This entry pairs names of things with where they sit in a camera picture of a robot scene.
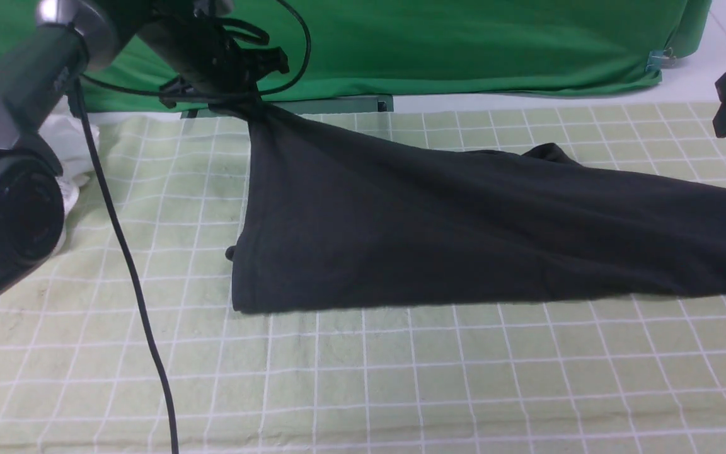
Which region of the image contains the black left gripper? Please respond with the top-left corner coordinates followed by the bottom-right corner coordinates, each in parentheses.
top-left (137, 15), bottom-right (290, 109)

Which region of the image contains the dark gray long-sleeved shirt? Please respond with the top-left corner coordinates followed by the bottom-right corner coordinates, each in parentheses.
top-left (226, 102), bottom-right (726, 314)

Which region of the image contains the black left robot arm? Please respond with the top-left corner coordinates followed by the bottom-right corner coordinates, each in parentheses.
top-left (0, 1), bottom-right (290, 295)

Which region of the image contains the blue binder clip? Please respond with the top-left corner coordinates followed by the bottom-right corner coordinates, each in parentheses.
top-left (645, 48), bottom-right (678, 72)

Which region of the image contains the green backdrop cloth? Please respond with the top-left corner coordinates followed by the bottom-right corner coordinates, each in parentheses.
top-left (0, 1), bottom-right (712, 101)

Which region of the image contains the dark green metal base bar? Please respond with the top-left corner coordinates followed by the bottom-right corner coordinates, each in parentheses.
top-left (180, 94), bottom-right (394, 121)

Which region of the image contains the white crumpled garment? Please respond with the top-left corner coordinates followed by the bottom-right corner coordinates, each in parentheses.
top-left (40, 113), bottom-right (93, 255)

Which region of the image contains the light green checkered table mat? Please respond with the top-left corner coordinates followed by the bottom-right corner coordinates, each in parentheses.
top-left (0, 116), bottom-right (726, 453)

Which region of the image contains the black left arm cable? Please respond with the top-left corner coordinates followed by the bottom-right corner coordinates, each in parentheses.
top-left (67, 0), bottom-right (312, 454)

